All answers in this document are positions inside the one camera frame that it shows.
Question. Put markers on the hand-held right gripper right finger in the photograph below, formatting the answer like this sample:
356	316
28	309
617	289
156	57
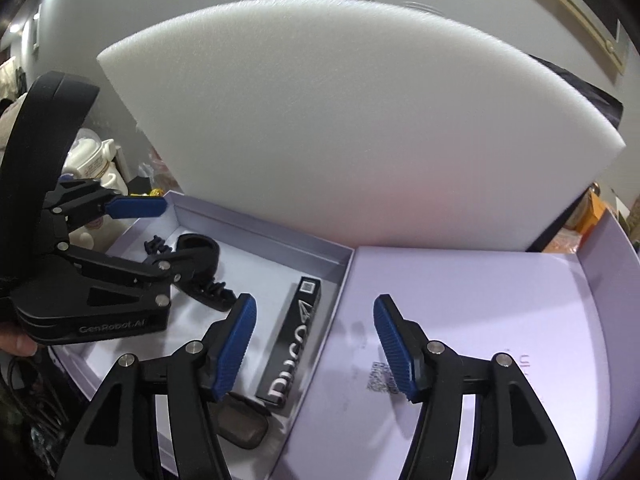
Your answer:
395	350

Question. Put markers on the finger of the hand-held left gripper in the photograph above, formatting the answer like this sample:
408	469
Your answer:
135	206
130	270

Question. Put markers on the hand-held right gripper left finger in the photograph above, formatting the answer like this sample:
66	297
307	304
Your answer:
232	347

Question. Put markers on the black hair claw clip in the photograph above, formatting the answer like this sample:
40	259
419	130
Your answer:
217	296

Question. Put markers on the long black printed box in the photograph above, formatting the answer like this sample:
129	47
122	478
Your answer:
292	340

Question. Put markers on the dark grey small case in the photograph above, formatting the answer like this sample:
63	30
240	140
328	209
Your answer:
242	427

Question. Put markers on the lavender gift box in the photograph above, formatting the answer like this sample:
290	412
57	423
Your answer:
475	310

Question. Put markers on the person's left hand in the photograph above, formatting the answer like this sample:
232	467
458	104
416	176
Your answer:
17	342

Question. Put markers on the clear plastic bag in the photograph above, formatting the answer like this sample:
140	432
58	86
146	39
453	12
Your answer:
157	172

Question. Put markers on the white plush dog mug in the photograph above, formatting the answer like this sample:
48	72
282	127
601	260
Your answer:
92	230

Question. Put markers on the cream cartoon pot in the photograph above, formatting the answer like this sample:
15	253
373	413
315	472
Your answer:
92	157

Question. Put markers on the white foam board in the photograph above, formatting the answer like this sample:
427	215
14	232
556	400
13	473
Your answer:
350	135

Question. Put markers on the orange snack packet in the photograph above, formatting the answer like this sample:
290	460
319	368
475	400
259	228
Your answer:
592	210

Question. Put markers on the black foil bag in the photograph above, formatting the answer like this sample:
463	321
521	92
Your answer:
585	85

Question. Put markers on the white wall switch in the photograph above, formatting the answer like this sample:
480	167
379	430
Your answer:
36	30

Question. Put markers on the gold picture frame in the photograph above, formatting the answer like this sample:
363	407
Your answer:
595	30

